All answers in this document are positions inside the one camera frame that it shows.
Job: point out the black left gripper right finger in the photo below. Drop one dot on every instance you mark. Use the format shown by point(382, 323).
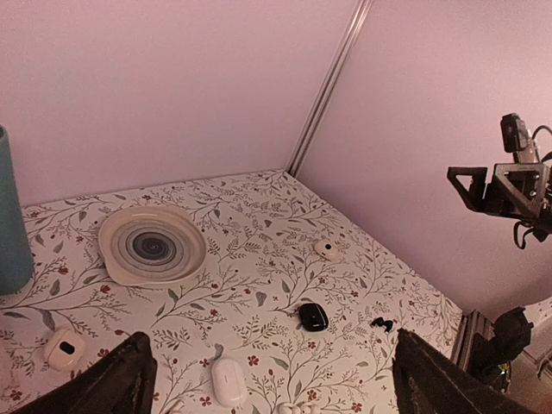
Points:
point(425, 381)

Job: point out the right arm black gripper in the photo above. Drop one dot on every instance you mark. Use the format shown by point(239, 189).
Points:
point(515, 190)

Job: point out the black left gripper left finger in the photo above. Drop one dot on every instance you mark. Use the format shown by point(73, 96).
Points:
point(123, 381)

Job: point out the black earbud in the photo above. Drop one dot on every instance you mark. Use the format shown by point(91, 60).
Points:
point(379, 321)
point(389, 325)

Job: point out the black earbud charging case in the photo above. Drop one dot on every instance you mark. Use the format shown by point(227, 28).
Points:
point(313, 317)

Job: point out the beige open earbud case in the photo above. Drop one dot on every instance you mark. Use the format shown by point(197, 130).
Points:
point(64, 350)

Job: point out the white oval charging case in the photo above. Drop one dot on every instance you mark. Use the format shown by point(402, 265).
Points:
point(228, 382)

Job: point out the small white earbud case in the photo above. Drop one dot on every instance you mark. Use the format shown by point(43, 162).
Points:
point(326, 249)

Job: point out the white earbud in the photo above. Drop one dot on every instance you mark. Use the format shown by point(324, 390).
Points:
point(309, 408)
point(288, 408)

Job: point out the grey spiral ceramic plate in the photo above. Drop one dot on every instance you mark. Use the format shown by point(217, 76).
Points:
point(148, 246)

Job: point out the teal cylindrical vase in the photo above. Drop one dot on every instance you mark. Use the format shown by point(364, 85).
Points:
point(17, 263)

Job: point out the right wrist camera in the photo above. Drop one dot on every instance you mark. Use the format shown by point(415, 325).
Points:
point(515, 135)

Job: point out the aluminium corner post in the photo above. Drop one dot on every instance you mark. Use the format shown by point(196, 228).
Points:
point(327, 87)

